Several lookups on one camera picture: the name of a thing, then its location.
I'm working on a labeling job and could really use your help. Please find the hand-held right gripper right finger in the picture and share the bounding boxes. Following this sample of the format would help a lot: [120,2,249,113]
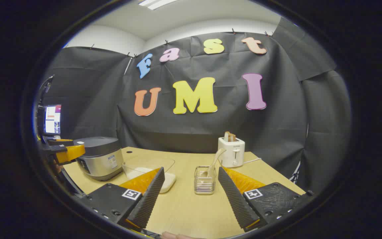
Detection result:
[218,167,314,232]

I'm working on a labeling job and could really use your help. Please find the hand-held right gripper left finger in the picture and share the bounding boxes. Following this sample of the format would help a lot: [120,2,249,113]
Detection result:
[84,167,165,229]

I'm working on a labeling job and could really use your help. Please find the silver black rice cooker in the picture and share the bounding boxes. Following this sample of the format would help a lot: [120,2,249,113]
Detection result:
[73,137,124,181]

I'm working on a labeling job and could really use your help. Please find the metal wire chopstick holder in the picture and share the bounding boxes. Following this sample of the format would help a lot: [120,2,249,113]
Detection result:
[194,165,217,195]

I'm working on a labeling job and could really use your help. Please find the wooden spoon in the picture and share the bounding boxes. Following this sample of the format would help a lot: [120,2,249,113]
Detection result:
[200,148,226,178]

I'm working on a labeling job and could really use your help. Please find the computer monitor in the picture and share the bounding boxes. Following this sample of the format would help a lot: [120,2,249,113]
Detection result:
[43,105,62,135]

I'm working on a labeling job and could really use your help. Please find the clear plastic container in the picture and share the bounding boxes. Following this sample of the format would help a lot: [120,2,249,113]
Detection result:
[122,157,177,194]

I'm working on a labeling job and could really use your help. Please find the white toaster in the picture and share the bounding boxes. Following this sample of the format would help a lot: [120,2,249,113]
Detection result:
[218,136,245,168]

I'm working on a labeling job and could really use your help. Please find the black backdrop cloth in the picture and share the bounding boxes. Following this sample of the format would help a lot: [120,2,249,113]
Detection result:
[42,17,352,196]

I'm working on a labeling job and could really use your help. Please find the ceiling light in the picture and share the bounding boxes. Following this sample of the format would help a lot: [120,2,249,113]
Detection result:
[138,0,178,10]

